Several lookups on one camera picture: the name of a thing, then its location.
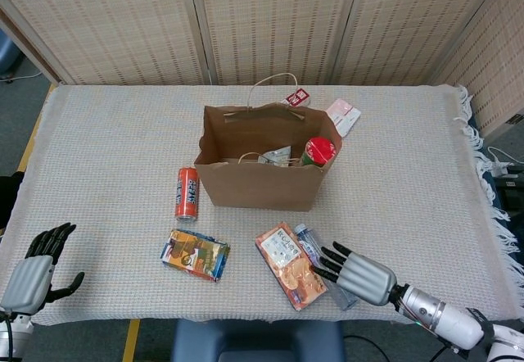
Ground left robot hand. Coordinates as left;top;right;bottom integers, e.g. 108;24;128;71
0;222;86;316

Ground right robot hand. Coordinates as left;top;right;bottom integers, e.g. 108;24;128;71
313;241;399;306

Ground clear plastic water bottle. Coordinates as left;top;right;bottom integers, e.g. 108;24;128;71
294;223;359;311

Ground blue-orange cookie box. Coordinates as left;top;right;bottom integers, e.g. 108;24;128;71
255;221;330;310

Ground green chips canister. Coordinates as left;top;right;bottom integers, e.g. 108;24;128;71
300;136;337;169

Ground silver snack bag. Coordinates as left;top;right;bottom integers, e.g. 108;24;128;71
261;144;294;167

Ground brown paper bag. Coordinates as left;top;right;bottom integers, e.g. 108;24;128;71
193;73;344;212

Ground colourful flat snack pack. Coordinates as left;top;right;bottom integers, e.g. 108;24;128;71
159;229;231;283

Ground black plastic bin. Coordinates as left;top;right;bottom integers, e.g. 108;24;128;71
493;175;524;218

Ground orange soda can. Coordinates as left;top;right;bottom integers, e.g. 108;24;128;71
174;167;201;224

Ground black object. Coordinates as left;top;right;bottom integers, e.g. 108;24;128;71
0;171;25;232

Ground blue padded seat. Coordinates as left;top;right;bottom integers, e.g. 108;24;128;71
170;319;346;362

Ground beige woven tablecloth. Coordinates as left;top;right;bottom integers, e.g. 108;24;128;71
0;83;524;326

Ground white pink packet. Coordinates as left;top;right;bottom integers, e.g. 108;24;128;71
325;98;362;138

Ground white power adapter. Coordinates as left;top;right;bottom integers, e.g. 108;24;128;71
486;147;524;177

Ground red white small packet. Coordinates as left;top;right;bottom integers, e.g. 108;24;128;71
280;87;311;107

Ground blue chair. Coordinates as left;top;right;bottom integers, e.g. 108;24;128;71
0;28;20;77

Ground bamboo folding screen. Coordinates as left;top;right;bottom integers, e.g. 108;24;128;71
0;0;524;138

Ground black floor cable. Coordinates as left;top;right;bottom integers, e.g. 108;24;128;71
343;334;388;362

